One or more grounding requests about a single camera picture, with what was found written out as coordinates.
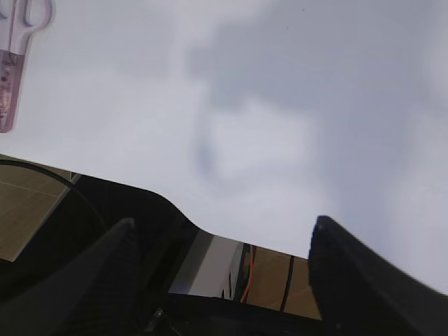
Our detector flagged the black cable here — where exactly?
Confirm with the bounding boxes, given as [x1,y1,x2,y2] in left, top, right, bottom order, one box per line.
[0,160,106,232]

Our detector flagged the pink scissors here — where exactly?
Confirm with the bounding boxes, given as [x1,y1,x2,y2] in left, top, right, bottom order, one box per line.
[1,1,53,133]

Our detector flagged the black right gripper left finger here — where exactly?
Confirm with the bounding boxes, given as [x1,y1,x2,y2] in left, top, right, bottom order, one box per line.
[1,218,140,335]

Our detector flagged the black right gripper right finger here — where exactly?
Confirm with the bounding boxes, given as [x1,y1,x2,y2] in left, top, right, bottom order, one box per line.
[308,216,447,335]

